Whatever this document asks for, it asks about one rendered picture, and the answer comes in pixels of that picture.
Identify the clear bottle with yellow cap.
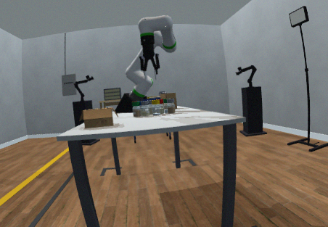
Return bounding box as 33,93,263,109
152,100,161,116

